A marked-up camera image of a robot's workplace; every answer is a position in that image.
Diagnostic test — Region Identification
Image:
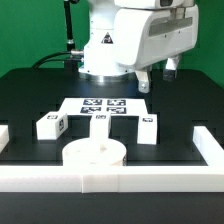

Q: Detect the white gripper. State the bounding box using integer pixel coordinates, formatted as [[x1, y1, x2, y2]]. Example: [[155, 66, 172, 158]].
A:
[[114, 6, 199, 93]]

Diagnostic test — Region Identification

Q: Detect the white marker sheet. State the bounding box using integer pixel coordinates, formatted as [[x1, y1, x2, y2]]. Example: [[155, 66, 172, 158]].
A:
[[59, 98, 147, 116]]

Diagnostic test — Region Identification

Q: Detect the black cable bundle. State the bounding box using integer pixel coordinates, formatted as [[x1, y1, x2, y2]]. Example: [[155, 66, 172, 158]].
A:
[[31, 49, 84, 70]]

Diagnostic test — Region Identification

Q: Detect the white right fence wall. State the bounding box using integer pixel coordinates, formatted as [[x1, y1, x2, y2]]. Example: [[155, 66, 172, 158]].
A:
[[193, 126, 224, 167]]

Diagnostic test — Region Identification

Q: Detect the white fence wall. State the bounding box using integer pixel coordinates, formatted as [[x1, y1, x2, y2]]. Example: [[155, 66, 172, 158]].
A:
[[193, 126, 224, 167], [0, 125, 9, 153], [0, 166, 224, 193]]

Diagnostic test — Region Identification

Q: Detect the white front fence wall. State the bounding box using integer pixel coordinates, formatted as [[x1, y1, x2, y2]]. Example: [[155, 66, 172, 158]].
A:
[[0, 166, 224, 193]]

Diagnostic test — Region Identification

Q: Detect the white left fence wall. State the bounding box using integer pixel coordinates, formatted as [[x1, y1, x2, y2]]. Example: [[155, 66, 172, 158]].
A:
[[0, 125, 9, 153]]

